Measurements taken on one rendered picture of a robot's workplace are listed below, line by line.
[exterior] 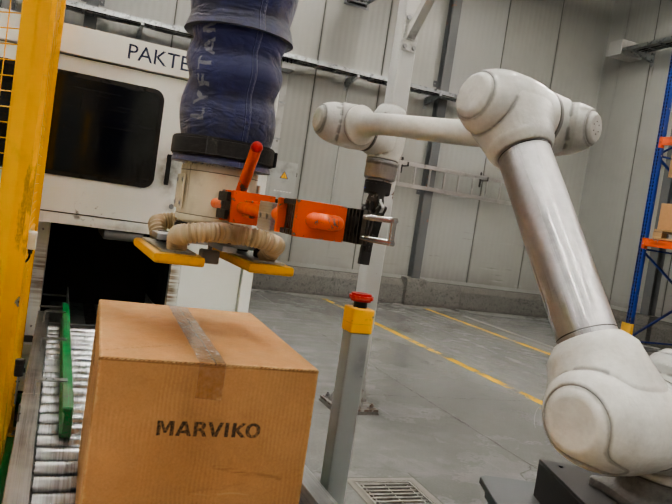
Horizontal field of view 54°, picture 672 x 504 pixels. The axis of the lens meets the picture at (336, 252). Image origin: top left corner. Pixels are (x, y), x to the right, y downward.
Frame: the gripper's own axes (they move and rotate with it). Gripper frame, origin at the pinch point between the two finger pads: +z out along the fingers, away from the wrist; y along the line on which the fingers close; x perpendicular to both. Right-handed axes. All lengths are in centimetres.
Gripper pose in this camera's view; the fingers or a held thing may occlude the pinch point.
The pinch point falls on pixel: (365, 252)
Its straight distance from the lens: 186.4
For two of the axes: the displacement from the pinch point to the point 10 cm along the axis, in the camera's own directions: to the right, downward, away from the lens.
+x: -9.2, -1.6, -3.5
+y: -3.4, -0.9, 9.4
